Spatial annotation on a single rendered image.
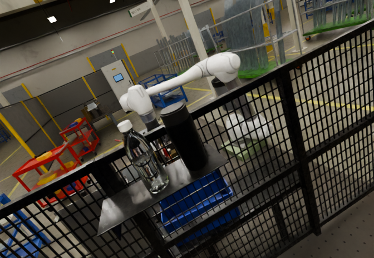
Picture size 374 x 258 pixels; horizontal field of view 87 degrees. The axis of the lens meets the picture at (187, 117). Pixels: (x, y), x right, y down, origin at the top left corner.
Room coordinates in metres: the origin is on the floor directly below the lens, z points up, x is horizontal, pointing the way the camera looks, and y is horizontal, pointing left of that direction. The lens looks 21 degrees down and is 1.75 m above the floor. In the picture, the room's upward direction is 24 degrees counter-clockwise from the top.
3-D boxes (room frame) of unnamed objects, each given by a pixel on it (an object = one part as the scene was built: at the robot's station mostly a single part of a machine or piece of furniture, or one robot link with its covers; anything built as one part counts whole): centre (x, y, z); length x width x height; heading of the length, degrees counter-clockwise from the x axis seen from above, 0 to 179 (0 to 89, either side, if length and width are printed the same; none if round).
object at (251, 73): (5.21, -2.39, 0.89); 1.90 x 1.00 x 1.77; 24
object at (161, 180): (0.45, 0.14, 1.53); 0.07 x 0.07 x 0.20
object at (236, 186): (0.68, 0.08, 1.01); 0.90 x 0.22 x 0.03; 99
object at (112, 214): (0.47, 0.14, 1.46); 0.36 x 0.15 x 0.18; 99
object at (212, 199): (0.67, 0.11, 1.09); 0.30 x 0.17 x 0.13; 94
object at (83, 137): (5.10, 2.78, 0.49); 0.81 x 0.46 x 0.97; 6
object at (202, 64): (1.40, -0.28, 1.51); 0.18 x 0.14 x 0.13; 124
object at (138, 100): (1.11, 0.21, 1.55); 0.13 x 0.11 x 0.16; 34
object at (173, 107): (0.47, 0.03, 1.52); 0.07 x 0.07 x 0.18
